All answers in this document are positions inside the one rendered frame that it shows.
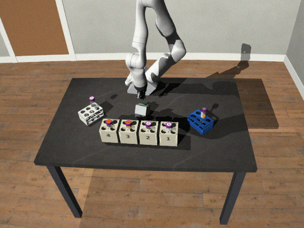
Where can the blue tube rack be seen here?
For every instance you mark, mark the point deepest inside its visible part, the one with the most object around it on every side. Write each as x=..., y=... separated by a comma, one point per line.
x=202, y=125

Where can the beige block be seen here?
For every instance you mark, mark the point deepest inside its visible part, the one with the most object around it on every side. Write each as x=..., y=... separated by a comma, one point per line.
x=110, y=134
x=168, y=137
x=149, y=136
x=129, y=135

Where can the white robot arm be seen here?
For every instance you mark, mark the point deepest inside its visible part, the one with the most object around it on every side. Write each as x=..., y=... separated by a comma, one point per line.
x=166, y=27

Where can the white tube rack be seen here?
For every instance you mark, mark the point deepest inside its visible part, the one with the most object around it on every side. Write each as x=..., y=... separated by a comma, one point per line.
x=91, y=115

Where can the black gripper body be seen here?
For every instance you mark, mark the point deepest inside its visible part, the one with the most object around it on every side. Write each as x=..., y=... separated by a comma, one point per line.
x=140, y=89

